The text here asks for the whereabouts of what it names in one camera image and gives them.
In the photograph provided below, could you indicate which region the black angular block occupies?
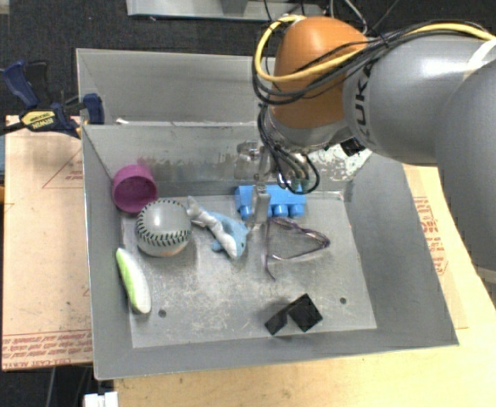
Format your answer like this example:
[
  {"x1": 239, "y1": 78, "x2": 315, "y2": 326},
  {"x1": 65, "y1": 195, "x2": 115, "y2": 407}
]
[{"x1": 264, "y1": 293, "x2": 325, "y2": 337}]

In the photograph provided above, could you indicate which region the blue toy dolphin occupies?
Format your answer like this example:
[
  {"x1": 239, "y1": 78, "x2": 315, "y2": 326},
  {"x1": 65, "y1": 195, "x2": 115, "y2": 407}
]
[{"x1": 186, "y1": 195, "x2": 251, "y2": 259}]

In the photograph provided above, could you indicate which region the grey metal bin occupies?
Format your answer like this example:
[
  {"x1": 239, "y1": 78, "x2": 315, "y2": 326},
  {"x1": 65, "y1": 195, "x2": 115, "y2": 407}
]
[{"x1": 75, "y1": 47, "x2": 460, "y2": 382}]

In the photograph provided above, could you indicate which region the grey baseball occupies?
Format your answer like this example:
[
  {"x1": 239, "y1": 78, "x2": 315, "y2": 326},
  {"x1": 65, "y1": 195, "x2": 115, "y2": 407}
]
[{"x1": 135, "y1": 198, "x2": 193, "y2": 259}]

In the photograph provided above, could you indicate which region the brown cardboard board, red print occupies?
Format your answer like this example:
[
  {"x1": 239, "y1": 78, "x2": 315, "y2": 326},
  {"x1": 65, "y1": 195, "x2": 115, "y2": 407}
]
[{"x1": 1, "y1": 114, "x2": 471, "y2": 372}]

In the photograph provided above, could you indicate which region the green and white oblong toy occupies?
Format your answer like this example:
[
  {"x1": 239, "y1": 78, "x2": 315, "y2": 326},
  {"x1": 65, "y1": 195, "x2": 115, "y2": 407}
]
[{"x1": 114, "y1": 247, "x2": 153, "y2": 315}]

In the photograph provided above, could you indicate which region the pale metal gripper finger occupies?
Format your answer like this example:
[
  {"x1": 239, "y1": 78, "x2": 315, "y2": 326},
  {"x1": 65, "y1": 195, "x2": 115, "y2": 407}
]
[
  {"x1": 235, "y1": 140, "x2": 270, "y2": 182},
  {"x1": 250, "y1": 183, "x2": 271, "y2": 231}
]

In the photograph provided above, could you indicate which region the thin purple cord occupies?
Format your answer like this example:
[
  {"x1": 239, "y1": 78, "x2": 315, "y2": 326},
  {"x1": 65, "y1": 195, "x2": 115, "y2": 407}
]
[{"x1": 263, "y1": 215, "x2": 332, "y2": 282}]

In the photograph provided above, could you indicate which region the purple plastic cup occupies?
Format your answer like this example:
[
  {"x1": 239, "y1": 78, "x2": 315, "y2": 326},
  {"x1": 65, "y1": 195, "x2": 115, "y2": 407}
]
[{"x1": 111, "y1": 164, "x2": 159, "y2": 215}]

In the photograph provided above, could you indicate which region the blue toy building block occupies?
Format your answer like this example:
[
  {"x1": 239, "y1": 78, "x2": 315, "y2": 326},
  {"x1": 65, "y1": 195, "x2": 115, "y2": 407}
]
[{"x1": 234, "y1": 184, "x2": 308, "y2": 221}]

